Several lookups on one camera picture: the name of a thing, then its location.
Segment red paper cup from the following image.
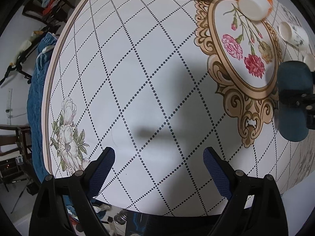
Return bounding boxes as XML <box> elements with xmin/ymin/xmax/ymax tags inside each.
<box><xmin>303</xmin><ymin>53</ymin><xmax>315</xmax><ymax>71</ymax></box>

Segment dark teal plastic cup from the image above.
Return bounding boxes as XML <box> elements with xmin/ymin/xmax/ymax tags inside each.
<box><xmin>277</xmin><ymin>61</ymin><xmax>314</xmax><ymax>142</ymax></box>

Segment dark wooden chair near left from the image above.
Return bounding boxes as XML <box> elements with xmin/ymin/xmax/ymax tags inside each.
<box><xmin>1</xmin><ymin>124</ymin><xmax>32</xmax><ymax>192</ymax></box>

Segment white paper cup bamboo print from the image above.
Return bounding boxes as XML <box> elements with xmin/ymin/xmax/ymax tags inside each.
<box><xmin>279</xmin><ymin>21</ymin><xmax>309</xmax><ymax>51</ymax></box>

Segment floral diamond pattern tablecloth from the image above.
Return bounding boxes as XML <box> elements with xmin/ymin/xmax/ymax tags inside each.
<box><xmin>42</xmin><ymin>0</ymin><xmax>314</xmax><ymax>216</ymax></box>

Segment white and orange cup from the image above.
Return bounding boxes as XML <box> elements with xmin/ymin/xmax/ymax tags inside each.
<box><xmin>238</xmin><ymin>0</ymin><xmax>273</xmax><ymax>21</ymax></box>

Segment black exercise bench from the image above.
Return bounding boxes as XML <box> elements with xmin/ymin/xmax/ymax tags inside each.
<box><xmin>1</xmin><ymin>30</ymin><xmax>47</xmax><ymax>85</ymax></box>

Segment blue quilted blanket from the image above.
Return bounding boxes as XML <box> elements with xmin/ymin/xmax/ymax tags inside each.
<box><xmin>27</xmin><ymin>32</ymin><xmax>58</xmax><ymax>182</ymax></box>

